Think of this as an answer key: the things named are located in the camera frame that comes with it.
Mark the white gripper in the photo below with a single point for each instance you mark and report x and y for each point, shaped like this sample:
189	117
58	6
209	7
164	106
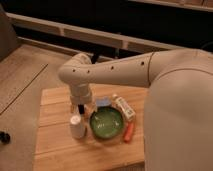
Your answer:
80	94

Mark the white ceramic cup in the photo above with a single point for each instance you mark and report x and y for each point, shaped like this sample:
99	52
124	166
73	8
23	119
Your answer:
77	127

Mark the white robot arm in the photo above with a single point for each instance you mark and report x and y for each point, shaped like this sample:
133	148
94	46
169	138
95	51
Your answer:
178	110

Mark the blue sponge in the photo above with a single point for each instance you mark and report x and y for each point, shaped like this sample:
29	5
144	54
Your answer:
102	102

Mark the green bowl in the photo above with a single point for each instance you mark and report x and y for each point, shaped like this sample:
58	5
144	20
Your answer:
106	123

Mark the white tube package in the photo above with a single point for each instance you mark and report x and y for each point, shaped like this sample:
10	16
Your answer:
127	110

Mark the wooden board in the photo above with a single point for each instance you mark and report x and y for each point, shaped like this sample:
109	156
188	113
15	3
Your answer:
57	150

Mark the orange carrot toy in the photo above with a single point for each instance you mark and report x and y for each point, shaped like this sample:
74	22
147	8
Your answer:
129	132

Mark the black object on floor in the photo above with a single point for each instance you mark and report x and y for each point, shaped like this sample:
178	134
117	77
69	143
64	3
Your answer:
4	137

